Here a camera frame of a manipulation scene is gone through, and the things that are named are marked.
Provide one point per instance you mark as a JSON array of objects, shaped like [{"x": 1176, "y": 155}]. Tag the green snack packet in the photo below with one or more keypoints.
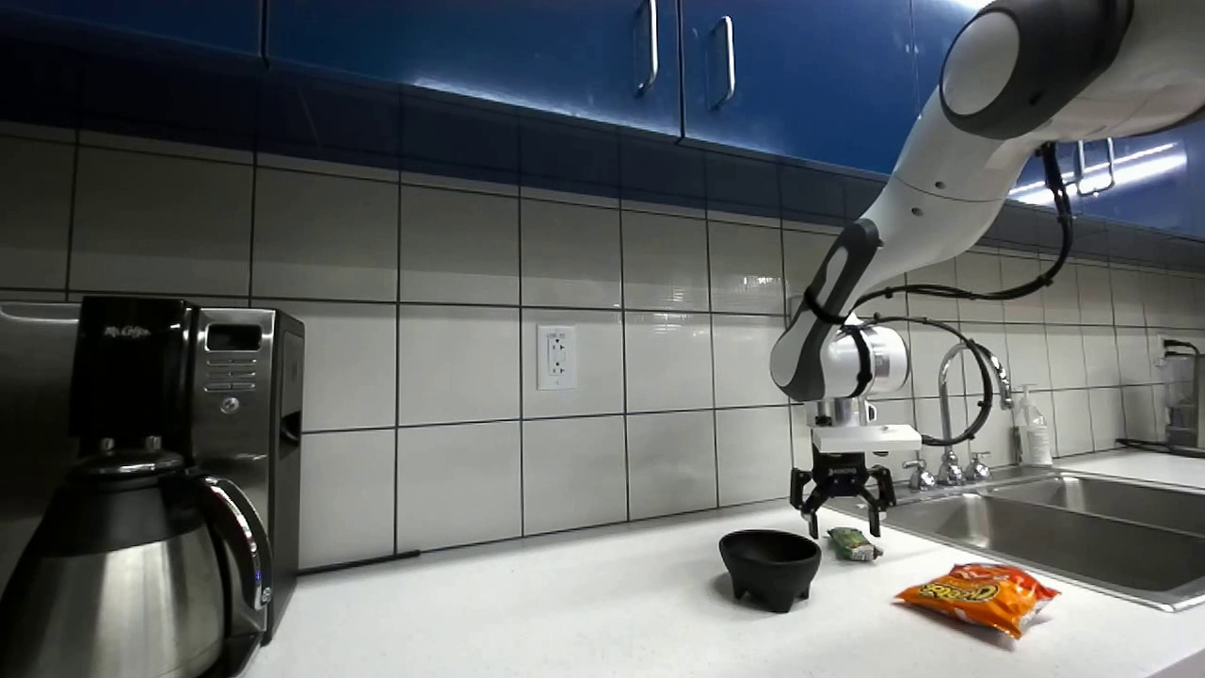
[{"x": 852, "y": 545}]

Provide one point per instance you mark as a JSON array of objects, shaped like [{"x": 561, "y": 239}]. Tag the white wall outlet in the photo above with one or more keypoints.
[{"x": 553, "y": 354}]

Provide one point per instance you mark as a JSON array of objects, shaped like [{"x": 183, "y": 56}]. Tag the orange chip bag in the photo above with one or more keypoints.
[{"x": 985, "y": 592}]

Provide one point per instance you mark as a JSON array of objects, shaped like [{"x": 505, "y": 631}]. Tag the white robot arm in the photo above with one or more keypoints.
[{"x": 1019, "y": 80}]

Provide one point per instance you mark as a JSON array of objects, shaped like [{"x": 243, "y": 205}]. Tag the stainless steel double sink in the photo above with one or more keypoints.
[{"x": 1132, "y": 542}]

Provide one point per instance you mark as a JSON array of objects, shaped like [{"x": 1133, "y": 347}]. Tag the black steel coffee maker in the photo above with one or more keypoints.
[{"x": 210, "y": 381}]

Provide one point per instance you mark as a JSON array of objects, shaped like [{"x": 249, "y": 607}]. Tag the blender on far counter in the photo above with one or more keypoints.
[{"x": 1183, "y": 397}]

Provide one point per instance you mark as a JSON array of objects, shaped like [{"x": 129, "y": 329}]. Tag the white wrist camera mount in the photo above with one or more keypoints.
[{"x": 856, "y": 429}]

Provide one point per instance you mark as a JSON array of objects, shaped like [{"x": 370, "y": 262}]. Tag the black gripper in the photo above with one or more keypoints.
[{"x": 839, "y": 476}]

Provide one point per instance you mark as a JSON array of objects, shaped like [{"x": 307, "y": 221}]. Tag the blue upper cabinets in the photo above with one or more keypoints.
[{"x": 640, "y": 86}]

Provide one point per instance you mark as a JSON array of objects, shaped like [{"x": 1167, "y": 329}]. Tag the black bowl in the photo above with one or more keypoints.
[{"x": 769, "y": 565}]

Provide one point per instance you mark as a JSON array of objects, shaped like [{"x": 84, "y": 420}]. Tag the clear soap bottle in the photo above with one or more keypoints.
[{"x": 1033, "y": 436}]

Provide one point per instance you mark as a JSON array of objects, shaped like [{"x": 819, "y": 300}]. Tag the chrome faucet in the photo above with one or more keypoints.
[{"x": 994, "y": 393}]

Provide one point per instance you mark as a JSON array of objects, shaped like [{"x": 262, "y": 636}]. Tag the steel coffee carafe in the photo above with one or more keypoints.
[{"x": 140, "y": 569}]

